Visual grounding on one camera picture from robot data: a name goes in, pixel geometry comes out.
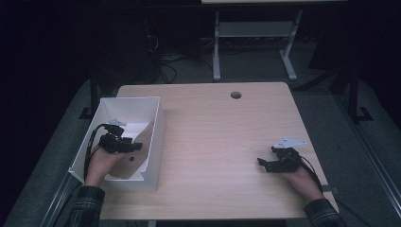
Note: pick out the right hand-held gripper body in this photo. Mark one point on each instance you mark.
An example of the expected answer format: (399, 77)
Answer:
(291, 157)

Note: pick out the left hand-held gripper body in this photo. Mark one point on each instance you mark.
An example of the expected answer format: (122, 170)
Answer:
(113, 143)

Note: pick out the beige garment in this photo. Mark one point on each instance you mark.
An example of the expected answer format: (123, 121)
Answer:
(142, 159)

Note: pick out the white storage box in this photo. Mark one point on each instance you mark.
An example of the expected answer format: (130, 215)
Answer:
(132, 107)

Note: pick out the person's left hand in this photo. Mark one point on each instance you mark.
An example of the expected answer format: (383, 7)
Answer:
(97, 167)

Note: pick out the person's right hand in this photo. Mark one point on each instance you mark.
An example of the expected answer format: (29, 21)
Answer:
(304, 184)

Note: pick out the black metal stand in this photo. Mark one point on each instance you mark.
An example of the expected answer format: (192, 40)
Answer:
(353, 94)
(93, 94)

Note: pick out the aluminium floor rail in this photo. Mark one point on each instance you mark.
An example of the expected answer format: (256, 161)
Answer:
(58, 201)
(373, 154)

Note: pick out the white metal desk frame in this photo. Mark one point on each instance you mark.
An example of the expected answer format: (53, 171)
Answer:
(255, 29)

